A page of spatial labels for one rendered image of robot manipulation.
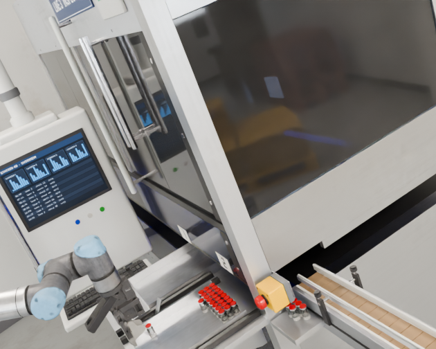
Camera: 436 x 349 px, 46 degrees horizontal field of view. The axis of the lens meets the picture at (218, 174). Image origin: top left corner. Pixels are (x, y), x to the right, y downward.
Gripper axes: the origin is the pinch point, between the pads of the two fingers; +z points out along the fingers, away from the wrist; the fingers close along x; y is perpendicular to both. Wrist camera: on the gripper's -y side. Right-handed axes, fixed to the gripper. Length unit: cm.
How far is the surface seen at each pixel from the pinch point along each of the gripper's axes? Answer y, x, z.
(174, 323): 15.6, 15.1, 11.9
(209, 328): 22.9, 1.5, 12.0
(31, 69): 43, 294, -70
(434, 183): 126, 1, 14
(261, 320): 36.4, -9.5, 12.2
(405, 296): 89, -12, 38
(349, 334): 49, -37, 11
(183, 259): 35, 51, 12
